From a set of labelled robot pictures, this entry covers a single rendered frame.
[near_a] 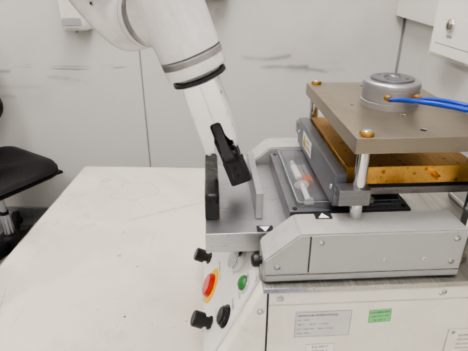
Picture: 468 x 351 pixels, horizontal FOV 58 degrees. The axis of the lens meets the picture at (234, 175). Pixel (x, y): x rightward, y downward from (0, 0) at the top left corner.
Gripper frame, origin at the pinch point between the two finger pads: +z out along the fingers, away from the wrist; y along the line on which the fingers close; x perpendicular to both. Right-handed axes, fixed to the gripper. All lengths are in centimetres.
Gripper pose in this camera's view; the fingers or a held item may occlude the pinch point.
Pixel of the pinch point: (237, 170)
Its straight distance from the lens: 63.5
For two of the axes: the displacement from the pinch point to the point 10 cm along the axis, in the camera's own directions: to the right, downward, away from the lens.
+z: 3.4, 8.4, 4.3
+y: 0.6, 4.3, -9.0
